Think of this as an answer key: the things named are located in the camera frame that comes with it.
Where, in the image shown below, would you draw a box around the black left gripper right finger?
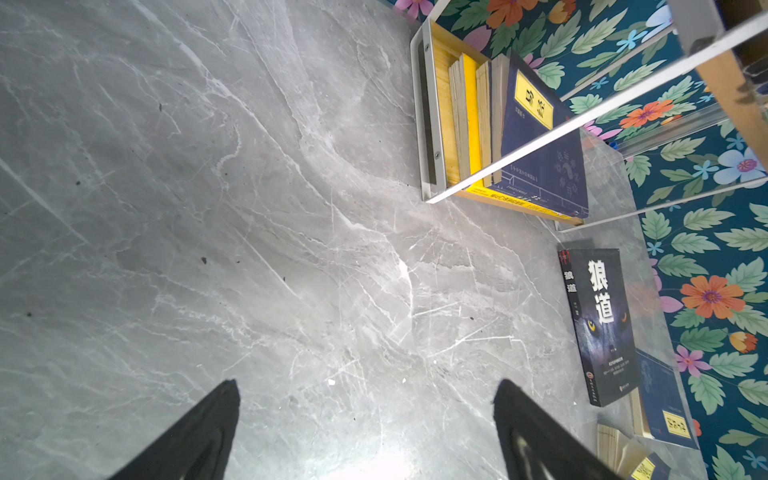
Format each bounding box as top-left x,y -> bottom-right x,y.
493,379 -> 617,479

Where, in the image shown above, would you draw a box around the black wolf cover book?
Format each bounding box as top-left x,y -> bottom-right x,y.
558,248 -> 640,407

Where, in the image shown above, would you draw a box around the navy book tilted front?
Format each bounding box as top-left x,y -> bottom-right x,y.
597,423 -> 671,480

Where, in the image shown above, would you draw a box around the white frame wooden bookshelf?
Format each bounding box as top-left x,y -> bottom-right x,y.
409,0 -> 768,234

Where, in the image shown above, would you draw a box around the yellow book on lower shelf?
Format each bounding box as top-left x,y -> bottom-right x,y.
449,54 -> 589,224

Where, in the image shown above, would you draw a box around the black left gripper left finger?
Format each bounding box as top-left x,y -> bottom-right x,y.
112,379 -> 240,479

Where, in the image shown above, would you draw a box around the navy book yellow label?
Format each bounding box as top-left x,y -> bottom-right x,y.
476,59 -> 501,168

